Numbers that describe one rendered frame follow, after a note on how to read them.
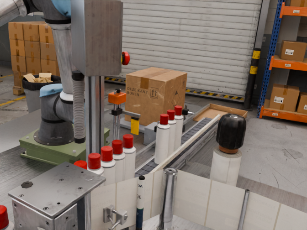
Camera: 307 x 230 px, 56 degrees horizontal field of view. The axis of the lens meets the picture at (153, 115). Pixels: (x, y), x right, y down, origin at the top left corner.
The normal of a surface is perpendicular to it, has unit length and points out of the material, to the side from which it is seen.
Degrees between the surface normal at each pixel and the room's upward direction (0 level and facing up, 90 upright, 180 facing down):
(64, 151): 4
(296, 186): 0
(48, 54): 91
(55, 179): 0
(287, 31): 90
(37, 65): 90
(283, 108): 90
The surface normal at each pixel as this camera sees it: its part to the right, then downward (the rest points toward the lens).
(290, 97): -0.39, 0.29
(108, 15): 0.43, 0.33
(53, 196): 0.07, -0.94
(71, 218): 0.86, 0.22
